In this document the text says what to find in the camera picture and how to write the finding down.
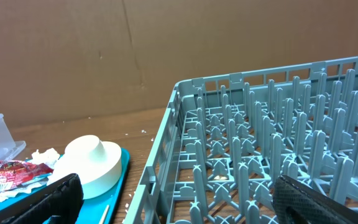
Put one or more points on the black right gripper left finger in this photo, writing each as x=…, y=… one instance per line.
x=59, y=202

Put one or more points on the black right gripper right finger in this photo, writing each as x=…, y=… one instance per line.
x=295, y=202

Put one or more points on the grey dishwasher rack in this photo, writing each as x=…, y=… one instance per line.
x=226, y=140

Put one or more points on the crumpled white tissue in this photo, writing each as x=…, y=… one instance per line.
x=49, y=157
x=27, y=189

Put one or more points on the teal plastic tray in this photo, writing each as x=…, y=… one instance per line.
x=93, y=209

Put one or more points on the wooden chopstick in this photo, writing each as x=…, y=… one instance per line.
x=104, y=215

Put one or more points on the pale green bowl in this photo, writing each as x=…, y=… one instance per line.
x=96, y=177

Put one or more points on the white paper cup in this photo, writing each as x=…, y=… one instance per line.
x=87, y=147

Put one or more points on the red snack wrapper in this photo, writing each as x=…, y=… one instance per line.
x=14, y=173

